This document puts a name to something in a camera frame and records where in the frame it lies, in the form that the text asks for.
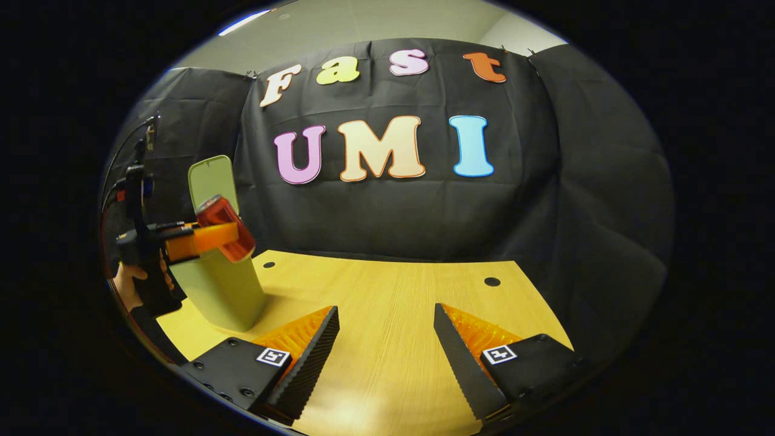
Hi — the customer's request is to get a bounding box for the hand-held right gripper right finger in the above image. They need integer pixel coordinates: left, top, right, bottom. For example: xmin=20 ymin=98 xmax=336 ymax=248
xmin=433 ymin=303 xmax=606 ymax=424

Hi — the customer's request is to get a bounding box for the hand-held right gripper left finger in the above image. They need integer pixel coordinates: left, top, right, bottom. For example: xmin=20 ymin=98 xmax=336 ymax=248
xmin=182 ymin=305 xmax=341 ymax=426

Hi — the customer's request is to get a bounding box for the red pop can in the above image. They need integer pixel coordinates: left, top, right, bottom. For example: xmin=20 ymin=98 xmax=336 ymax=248
xmin=196 ymin=195 xmax=256 ymax=263

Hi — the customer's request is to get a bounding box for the green desktop garbage bin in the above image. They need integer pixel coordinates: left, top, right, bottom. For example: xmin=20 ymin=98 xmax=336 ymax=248
xmin=170 ymin=155 xmax=267 ymax=332

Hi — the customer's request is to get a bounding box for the wooden desktop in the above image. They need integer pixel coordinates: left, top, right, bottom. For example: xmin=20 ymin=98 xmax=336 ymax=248
xmin=156 ymin=250 xmax=575 ymax=436

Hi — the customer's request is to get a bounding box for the black backdrop cloth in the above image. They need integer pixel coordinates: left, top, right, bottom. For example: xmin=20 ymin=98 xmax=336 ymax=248
xmin=100 ymin=38 xmax=676 ymax=370

